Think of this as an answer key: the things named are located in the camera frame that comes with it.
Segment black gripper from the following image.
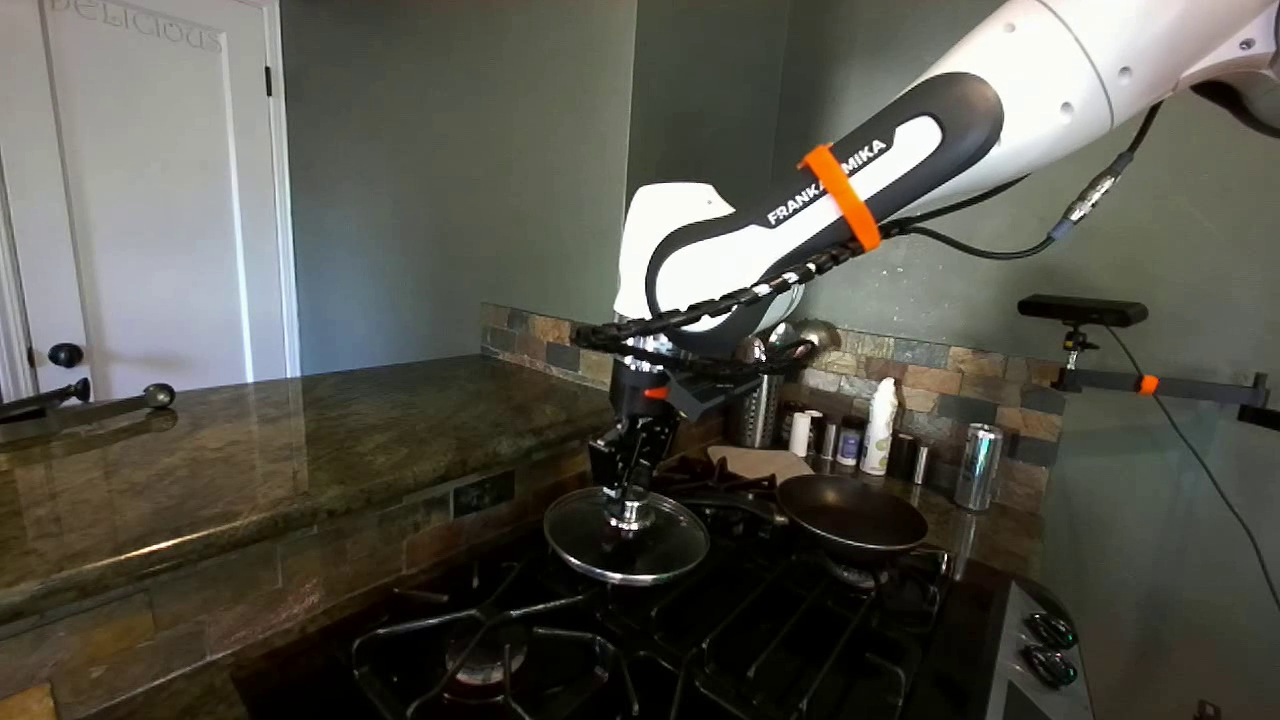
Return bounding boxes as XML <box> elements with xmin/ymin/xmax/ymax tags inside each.
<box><xmin>589</xmin><ymin>391</ymin><xmax>688</xmax><ymax>520</ymax></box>

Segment glass pot lid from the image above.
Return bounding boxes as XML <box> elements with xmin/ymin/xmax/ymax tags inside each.
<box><xmin>541</xmin><ymin>479</ymin><xmax>717</xmax><ymax>593</ymax></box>

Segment dark nonstick frying pan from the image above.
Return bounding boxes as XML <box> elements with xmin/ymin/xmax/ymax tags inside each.
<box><xmin>774</xmin><ymin>471</ymin><xmax>935</xmax><ymax>561</ymax></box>

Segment small white shaker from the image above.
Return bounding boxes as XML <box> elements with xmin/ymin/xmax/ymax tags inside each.
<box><xmin>785</xmin><ymin>406</ymin><xmax>822</xmax><ymax>459</ymax></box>

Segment black gas stove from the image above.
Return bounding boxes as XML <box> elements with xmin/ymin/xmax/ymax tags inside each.
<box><xmin>230</xmin><ymin>442</ymin><xmax>1094</xmax><ymax>720</ymax></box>

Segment dark small bottle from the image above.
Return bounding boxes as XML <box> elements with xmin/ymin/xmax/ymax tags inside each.
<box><xmin>887</xmin><ymin>432</ymin><xmax>931</xmax><ymax>488</ymax></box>

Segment silver drink can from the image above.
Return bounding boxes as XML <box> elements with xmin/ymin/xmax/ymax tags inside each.
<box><xmin>953</xmin><ymin>421</ymin><xmax>1007</xmax><ymax>515</ymax></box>

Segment black stove knob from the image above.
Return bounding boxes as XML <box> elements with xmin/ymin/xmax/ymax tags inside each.
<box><xmin>1024</xmin><ymin>608</ymin><xmax>1079</xmax><ymax>652</ymax></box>
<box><xmin>1024</xmin><ymin>647</ymin><xmax>1079</xmax><ymax>691</ymax></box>

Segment white panel door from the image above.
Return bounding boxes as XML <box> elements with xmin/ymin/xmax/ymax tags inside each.
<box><xmin>0</xmin><ymin>0</ymin><xmax>303</xmax><ymax>404</ymax></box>

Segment wall power outlet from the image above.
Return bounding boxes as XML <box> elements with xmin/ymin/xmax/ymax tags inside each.
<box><xmin>452</xmin><ymin>468</ymin><xmax>521</xmax><ymax>520</ymax></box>

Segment orange velcro strap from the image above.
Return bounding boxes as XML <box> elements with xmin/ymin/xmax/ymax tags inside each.
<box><xmin>799</xmin><ymin>138</ymin><xmax>887</xmax><ymax>255</ymax></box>

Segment black stereo camera bar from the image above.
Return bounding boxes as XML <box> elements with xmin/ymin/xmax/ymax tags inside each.
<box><xmin>1015</xmin><ymin>291</ymin><xmax>1151</xmax><ymax>330</ymax></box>

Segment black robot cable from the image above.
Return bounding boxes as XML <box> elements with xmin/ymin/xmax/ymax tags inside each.
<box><xmin>874</xmin><ymin>97</ymin><xmax>1166</xmax><ymax>269</ymax></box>

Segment grey camera mount arm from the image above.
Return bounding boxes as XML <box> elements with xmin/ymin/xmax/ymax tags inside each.
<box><xmin>1053</xmin><ymin>323</ymin><xmax>1280</xmax><ymax>432</ymax></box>

